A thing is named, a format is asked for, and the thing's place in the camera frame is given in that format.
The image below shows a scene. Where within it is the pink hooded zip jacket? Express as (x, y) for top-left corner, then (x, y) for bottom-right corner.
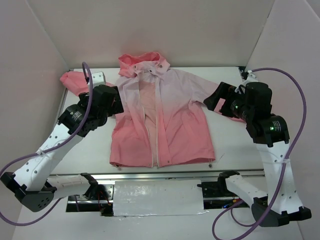
(59, 51), (247, 169)

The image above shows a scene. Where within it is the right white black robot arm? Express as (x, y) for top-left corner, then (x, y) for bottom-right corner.
(204, 82), (312, 227)

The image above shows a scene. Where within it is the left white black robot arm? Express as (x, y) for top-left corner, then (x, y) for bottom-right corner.
(0, 84), (124, 212)

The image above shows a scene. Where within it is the white foil-edged panel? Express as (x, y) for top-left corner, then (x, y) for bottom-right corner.
(113, 180), (205, 217)

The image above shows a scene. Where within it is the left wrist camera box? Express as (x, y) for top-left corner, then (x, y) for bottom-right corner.
(91, 71), (106, 88)

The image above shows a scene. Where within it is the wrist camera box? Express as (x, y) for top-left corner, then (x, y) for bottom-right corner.
(91, 71), (106, 88)
(241, 70), (258, 86)

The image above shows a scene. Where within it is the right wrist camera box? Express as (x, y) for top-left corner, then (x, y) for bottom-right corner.
(241, 70), (258, 86)

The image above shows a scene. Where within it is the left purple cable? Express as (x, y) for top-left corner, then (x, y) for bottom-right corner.
(0, 61), (95, 227)

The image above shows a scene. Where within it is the purple cable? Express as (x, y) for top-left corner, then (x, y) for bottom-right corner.
(211, 67), (307, 240)
(0, 61), (95, 227)

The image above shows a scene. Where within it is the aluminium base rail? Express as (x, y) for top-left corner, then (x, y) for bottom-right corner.
(47, 168), (266, 181)

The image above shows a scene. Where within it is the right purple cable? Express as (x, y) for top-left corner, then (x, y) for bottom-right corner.
(211, 67), (307, 240)

